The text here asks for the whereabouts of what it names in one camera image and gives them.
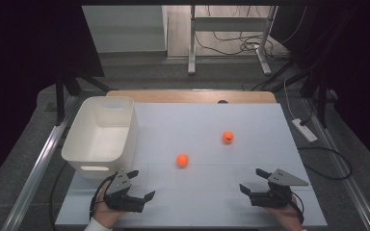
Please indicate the person's left hand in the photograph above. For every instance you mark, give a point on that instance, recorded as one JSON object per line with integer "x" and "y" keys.
{"x": 105, "y": 215}

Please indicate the white table cover board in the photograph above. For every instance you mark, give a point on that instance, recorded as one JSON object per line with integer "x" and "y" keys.
{"x": 205, "y": 199}

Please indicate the person's right hand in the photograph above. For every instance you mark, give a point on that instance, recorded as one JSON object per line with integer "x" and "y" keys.
{"x": 284, "y": 216}

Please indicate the white plastic bin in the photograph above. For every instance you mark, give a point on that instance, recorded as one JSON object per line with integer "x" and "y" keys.
{"x": 99, "y": 144}

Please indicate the black stand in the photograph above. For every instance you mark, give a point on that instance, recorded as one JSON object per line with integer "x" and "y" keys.
{"x": 322, "y": 102}
{"x": 60, "y": 102}

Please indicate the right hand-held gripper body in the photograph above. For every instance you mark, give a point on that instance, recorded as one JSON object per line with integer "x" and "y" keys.
{"x": 276, "y": 192}

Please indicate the black table grommet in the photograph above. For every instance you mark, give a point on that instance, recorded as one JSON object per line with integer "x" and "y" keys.
{"x": 222, "y": 102}

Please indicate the wooden table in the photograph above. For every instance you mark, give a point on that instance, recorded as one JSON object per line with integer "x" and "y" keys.
{"x": 173, "y": 96}

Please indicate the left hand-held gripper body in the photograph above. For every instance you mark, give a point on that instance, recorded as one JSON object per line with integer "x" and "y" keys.
{"x": 122, "y": 202}

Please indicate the white power strip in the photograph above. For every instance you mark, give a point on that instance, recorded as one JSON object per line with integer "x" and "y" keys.
{"x": 305, "y": 131}

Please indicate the orange ball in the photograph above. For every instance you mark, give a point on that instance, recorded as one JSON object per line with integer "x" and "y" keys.
{"x": 227, "y": 137}
{"x": 182, "y": 160}

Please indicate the dark curtain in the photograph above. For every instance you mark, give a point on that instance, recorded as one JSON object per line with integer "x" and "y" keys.
{"x": 29, "y": 64}
{"x": 359, "y": 64}

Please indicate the white metal desk frame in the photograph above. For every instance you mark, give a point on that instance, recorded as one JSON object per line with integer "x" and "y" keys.
{"x": 228, "y": 24}

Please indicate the white cabinet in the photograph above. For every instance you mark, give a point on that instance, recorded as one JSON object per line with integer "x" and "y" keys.
{"x": 125, "y": 29}

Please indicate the aluminium rail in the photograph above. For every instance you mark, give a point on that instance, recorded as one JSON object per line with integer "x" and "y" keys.
{"x": 35, "y": 176}
{"x": 350, "y": 179}

